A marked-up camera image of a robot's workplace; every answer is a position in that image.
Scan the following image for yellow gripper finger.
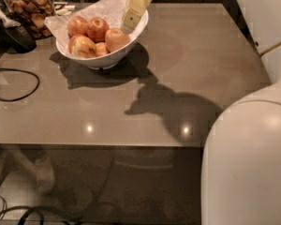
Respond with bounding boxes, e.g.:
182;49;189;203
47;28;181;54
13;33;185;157
122;0;152;31

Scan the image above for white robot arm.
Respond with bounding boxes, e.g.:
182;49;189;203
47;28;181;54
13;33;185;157
201;0;281;225

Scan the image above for small red apple front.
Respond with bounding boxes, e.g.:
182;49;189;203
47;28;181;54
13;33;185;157
96;42;109;57

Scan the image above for white ceramic bowl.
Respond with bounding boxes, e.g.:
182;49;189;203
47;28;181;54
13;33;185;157
56;10;149;69

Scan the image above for white items behind bowl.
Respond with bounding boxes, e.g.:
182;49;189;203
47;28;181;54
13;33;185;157
54;3;76;16

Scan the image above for white paper liner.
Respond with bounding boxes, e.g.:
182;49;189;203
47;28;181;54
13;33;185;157
43;0;135;55

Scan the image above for glass jar of cookies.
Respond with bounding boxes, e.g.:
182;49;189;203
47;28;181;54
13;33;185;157
4;0;55;39

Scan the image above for black round appliance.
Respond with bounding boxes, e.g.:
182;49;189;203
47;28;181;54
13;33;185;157
0;9;37;53

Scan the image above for black cable on table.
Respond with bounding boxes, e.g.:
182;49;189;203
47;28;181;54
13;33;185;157
0;67;40;103

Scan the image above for black cables on floor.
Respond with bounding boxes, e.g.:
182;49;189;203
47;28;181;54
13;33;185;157
0;159;123;225

